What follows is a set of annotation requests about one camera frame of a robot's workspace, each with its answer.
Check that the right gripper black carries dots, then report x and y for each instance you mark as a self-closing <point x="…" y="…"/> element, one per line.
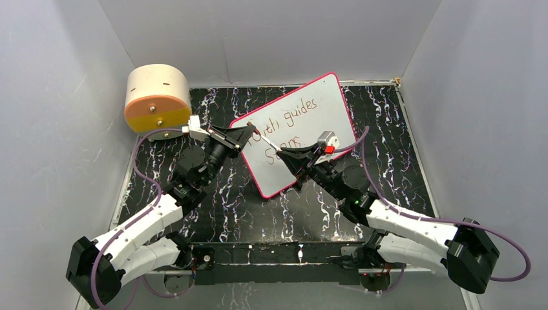
<point x="299" y="157"/>

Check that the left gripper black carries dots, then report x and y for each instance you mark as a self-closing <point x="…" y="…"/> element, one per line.
<point x="231" y="139"/>

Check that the white whiteboard marker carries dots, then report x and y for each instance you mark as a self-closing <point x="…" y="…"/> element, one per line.
<point x="265" y="139"/>

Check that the pink framed whiteboard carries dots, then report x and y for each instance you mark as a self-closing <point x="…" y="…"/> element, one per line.
<point x="295" y="119"/>

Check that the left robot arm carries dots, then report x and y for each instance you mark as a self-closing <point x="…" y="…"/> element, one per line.
<point x="98" y="268"/>

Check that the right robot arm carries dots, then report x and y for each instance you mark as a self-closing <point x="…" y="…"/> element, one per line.
<point x="459" y="250"/>

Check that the beige orange cylindrical container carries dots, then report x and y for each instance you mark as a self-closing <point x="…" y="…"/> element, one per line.
<point x="157" y="98"/>

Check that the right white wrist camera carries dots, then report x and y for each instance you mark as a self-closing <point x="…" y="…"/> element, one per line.
<point x="328" y="142"/>

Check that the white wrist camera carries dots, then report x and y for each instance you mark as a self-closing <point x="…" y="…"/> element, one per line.
<point x="194" y="130"/>
<point x="328" y="142"/>

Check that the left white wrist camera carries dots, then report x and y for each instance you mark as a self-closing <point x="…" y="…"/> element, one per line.
<point x="194" y="130"/>

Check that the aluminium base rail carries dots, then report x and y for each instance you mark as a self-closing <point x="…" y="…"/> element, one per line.
<point x="274" y="263"/>

